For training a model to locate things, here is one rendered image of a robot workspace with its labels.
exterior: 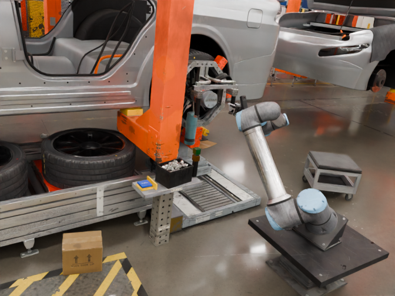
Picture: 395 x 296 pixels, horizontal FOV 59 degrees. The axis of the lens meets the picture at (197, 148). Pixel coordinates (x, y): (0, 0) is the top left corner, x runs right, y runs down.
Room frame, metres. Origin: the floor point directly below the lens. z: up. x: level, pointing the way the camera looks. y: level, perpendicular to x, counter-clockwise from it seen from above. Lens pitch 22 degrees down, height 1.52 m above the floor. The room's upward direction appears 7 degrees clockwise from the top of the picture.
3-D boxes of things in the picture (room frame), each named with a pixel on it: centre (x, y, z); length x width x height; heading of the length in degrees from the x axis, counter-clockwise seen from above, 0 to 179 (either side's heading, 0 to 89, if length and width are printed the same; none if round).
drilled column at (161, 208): (1.98, 0.18, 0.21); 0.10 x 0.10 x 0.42; 38
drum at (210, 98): (2.75, 0.00, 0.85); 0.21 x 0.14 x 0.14; 38
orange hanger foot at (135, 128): (2.48, 0.44, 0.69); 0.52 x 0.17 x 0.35; 38
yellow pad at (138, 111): (2.61, 0.55, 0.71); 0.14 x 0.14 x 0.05; 38
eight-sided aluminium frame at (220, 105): (2.80, 0.05, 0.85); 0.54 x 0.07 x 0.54; 128
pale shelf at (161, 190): (2.00, 0.16, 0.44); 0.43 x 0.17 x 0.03; 128
